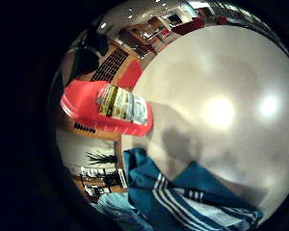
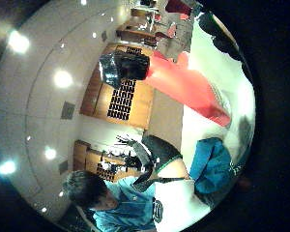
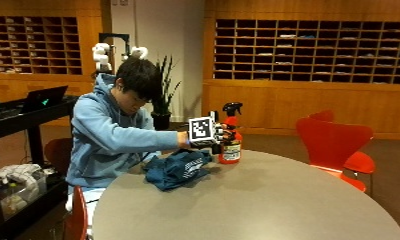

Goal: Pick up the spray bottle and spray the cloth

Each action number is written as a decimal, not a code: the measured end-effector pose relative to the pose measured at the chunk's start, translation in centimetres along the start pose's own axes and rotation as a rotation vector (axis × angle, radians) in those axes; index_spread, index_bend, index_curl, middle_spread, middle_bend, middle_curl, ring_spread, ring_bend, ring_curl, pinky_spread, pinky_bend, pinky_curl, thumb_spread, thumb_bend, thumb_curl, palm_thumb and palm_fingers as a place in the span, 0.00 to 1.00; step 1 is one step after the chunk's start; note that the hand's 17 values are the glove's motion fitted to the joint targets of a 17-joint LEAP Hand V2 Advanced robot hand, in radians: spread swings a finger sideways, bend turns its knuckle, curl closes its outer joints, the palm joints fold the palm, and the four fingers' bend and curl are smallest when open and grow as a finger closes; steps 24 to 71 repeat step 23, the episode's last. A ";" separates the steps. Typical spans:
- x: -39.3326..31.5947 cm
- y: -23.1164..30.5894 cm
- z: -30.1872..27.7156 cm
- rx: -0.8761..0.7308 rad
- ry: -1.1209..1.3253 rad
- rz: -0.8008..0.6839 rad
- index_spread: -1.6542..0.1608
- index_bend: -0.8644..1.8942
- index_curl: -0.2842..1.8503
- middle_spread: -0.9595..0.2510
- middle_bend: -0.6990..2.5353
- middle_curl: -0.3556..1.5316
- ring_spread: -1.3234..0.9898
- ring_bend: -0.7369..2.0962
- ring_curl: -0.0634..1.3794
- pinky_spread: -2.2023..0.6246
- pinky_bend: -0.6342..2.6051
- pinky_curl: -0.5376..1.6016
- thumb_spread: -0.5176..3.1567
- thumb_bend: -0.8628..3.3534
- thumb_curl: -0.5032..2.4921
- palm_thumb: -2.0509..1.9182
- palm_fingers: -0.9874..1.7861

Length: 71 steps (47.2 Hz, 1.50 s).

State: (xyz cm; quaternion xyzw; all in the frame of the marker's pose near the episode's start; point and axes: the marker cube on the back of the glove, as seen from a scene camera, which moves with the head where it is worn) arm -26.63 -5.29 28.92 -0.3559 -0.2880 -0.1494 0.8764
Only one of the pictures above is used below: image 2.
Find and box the wooden desk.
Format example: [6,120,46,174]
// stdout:
[115,8,159,46]

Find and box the blue cloth bag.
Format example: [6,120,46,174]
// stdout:
[188,137,234,195]

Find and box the grey ceiling vent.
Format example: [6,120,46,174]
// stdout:
[60,101,76,121]
[58,159,70,176]

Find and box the red chair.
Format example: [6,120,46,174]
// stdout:
[164,0,195,21]

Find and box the round ceiling lamp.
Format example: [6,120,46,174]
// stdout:
[0,159,17,177]
[7,29,31,55]
[43,146,58,161]
[52,69,74,90]

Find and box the black camera device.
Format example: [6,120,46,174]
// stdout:
[99,50,151,89]

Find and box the the person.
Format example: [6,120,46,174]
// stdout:
[62,169,160,232]

